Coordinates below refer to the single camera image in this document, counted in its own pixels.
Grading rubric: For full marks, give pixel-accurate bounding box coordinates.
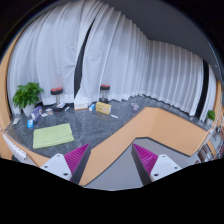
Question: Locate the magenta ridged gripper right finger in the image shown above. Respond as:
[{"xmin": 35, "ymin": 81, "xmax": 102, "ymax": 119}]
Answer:
[{"xmin": 131, "ymin": 144, "xmax": 181, "ymax": 185}]

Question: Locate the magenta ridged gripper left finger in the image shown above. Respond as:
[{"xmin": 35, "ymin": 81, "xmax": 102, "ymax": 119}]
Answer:
[{"xmin": 41, "ymin": 144, "xmax": 91, "ymax": 184}]

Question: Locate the light green folded towel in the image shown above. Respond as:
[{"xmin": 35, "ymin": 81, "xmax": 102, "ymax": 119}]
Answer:
[{"xmin": 33, "ymin": 123, "xmax": 74, "ymax": 149}]

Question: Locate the small blue carton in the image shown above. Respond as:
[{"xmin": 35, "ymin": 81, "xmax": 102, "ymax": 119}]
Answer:
[{"xmin": 27, "ymin": 119, "xmax": 34, "ymax": 128}]

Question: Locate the white power strip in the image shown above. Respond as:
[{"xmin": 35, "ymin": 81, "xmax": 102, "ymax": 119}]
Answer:
[{"xmin": 3, "ymin": 134, "xmax": 27, "ymax": 160}]

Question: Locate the clear plastic bag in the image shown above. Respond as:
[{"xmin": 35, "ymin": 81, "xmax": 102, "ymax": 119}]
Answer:
[{"xmin": 131, "ymin": 103, "xmax": 139, "ymax": 111}]

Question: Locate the white tissue box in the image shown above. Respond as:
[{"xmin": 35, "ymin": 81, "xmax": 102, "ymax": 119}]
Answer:
[{"xmin": 74, "ymin": 100, "xmax": 89, "ymax": 110}]

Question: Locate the small blue white box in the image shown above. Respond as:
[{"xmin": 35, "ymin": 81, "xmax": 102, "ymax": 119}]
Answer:
[{"xmin": 89, "ymin": 103, "xmax": 96, "ymax": 112}]

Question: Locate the purple box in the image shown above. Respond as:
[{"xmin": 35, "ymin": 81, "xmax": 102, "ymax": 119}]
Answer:
[{"xmin": 31, "ymin": 106, "xmax": 42, "ymax": 121}]

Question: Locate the yellow cardboard box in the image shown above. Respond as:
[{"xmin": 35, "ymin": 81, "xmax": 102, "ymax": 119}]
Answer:
[{"xmin": 96, "ymin": 102, "xmax": 111, "ymax": 115}]

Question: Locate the red stool left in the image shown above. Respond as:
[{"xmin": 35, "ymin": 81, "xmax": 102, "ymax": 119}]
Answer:
[{"xmin": 50, "ymin": 87, "xmax": 63, "ymax": 107}]

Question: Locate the red stool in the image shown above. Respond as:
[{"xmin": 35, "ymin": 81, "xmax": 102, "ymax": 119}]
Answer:
[
  {"xmin": 50, "ymin": 87, "xmax": 63, "ymax": 107},
  {"xmin": 99, "ymin": 84, "xmax": 110, "ymax": 103}
]

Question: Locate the small green plant right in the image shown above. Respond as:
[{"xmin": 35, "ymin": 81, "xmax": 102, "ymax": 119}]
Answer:
[{"xmin": 206, "ymin": 110, "xmax": 215, "ymax": 125}]

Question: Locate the green potted plant white pot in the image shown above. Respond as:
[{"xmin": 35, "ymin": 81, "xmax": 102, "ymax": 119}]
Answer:
[{"xmin": 12, "ymin": 82, "xmax": 44, "ymax": 117}]

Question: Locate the red stool right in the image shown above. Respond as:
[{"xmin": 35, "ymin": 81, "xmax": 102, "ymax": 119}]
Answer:
[{"xmin": 99, "ymin": 84, "xmax": 110, "ymax": 103}]

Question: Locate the white curtain far right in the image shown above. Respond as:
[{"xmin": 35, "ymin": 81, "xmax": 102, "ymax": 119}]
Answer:
[{"xmin": 200, "ymin": 66, "xmax": 216, "ymax": 122}]

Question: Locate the white curtain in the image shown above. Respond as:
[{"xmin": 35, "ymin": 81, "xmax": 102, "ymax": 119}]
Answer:
[
  {"xmin": 75, "ymin": 5, "xmax": 203, "ymax": 116},
  {"xmin": 7, "ymin": 0, "xmax": 102, "ymax": 105},
  {"xmin": 200, "ymin": 66, "xmax": 216, "ymax": 122}
]

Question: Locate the white curtain middle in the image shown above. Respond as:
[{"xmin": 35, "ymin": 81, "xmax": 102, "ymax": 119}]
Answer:
[{"xmin": 75, "ymin": 5, "xmax": 203, "ymax": 116}]

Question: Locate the white curtain left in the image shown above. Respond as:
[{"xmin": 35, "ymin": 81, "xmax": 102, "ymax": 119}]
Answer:
[{"xmin": 7, "ymin": 0, "xmax": 102, "ymax": 105}]

